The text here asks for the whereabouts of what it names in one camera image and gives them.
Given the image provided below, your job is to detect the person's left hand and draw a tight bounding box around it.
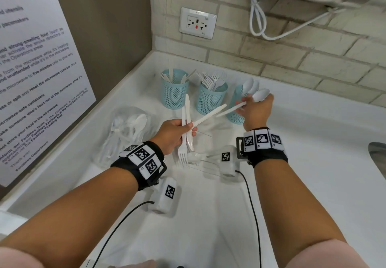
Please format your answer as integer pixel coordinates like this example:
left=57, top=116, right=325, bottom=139
left=150, top=118, right=198, bottom=156

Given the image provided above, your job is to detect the person's right hand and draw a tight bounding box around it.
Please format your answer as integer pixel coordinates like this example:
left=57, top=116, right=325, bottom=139
left=236, top=93, right=274, bottom=131

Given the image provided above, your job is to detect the white plastic fork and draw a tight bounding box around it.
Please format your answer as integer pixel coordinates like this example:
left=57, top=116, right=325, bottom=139
left=178, top=106, right=189, bottom=167

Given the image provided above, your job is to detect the teal mesh cup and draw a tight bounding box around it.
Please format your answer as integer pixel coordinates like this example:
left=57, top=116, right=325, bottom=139
left=160, top=69, right=190, bottom=110
left=228, top=84, right=251, bottom=125
left=196, top=81, right=228, bottom=116

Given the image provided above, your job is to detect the clear plastic bag of cutlery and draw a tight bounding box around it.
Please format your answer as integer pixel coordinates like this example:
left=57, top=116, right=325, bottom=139
left=92, top=106, right=151, bottom=169

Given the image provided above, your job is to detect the bunch of white plastic forks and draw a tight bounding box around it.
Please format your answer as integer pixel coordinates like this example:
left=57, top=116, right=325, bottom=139
left=196, top=71, right=228, bottom=92

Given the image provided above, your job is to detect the bunch of white plastic knives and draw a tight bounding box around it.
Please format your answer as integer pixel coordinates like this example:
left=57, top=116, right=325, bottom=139
left=160, top=61, right=198, bottom=84

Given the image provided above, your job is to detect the person's right forearm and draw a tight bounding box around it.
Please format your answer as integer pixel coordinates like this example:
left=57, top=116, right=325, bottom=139
left=255, top=159, right=347, bottom=268

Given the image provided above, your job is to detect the person's left forearm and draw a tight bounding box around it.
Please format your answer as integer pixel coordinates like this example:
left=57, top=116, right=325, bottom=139
left=0, top=167, right=139, bottom=268

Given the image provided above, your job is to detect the person's pink right sleeve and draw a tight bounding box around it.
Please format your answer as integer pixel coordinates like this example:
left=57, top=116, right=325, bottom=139
left=285, top=239, right=370, bottom=268

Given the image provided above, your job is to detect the person's pink sleeve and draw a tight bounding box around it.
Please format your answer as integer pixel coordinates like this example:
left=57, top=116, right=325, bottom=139
left=285, top=239, right=370, bottom=268
left=0, top=245, right=157, bottom=268

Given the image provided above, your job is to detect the person's pink left sleeve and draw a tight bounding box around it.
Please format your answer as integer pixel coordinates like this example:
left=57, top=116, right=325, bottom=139
left=0, top=245, right=157, bottom=268

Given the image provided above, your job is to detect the black right wrist band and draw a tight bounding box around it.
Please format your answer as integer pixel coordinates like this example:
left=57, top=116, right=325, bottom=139
left=236, top=127, right=289, bottom=169

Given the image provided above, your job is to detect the black wrist band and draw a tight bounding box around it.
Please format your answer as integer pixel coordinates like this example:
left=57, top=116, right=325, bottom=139
left=110, top=141, right=168, bottom=192
left=236, top=127, right=289, bottom=169

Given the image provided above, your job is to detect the black left wrist band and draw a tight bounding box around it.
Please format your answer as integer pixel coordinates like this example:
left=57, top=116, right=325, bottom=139
left=110, top=141, right=168, bottom=192

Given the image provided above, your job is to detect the dark sink basin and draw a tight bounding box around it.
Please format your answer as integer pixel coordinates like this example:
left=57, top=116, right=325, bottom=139
left=368, top=142, right=386, bottom=181

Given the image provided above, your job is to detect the white printed notice poster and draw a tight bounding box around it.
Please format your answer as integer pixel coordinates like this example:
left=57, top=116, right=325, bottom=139
left=0, top=0, right=97, bottom=187

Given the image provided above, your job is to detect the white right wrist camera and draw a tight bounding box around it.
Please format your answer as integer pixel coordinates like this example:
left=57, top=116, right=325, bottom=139
left=219, top=145, right=239, bottom=177

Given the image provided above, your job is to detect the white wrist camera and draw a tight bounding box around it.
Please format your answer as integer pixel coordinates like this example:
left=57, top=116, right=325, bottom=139
left=219, top=145, right=239, bottom=177
left=149, top=176, right=178, bottom=216

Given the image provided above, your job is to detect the black left camera cable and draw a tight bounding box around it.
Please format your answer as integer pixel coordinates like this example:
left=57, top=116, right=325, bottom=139
left=92, top=200, right=155, bottom=268

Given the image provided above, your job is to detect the black camera cable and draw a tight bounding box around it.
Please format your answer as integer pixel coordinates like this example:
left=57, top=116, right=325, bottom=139
left=235, top=170, right=262, bottom=268
left=92, top=200, right=155, bottom=268

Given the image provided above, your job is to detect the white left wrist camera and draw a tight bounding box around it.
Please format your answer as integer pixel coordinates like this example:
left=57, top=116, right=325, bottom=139
left=149, top=176, right=178, bottom=216

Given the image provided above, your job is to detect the black right camera cable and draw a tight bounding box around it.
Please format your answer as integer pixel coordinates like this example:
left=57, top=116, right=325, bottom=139
left=235, top=170, right=262, bottom=268

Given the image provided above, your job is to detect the white wall power outlet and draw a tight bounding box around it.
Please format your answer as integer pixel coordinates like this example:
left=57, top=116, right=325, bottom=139
left=179, top=7, right=218, bottom=40

